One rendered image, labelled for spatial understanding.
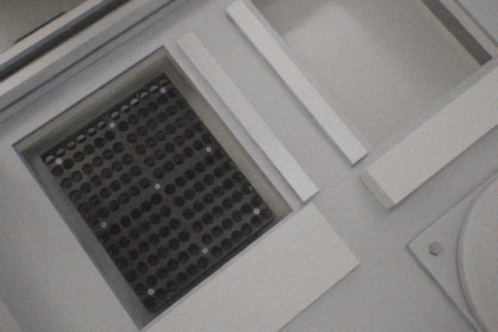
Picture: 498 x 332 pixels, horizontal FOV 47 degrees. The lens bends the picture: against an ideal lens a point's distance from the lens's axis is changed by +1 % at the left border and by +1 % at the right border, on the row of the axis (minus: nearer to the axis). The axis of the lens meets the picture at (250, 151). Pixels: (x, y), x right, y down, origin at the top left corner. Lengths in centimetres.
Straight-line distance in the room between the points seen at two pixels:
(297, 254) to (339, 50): 33
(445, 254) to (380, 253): 7
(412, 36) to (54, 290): 57
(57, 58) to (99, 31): 5
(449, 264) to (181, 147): 32
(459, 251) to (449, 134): 12
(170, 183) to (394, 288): 27
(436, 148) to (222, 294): 27
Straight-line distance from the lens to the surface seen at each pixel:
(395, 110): 79
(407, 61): 83
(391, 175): 60
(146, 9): 65
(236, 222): 65
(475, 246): 63
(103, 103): 77
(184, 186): 66
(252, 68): 66
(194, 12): 69
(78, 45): 64
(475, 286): 62
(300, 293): 60
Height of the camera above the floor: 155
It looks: 75 degrees down
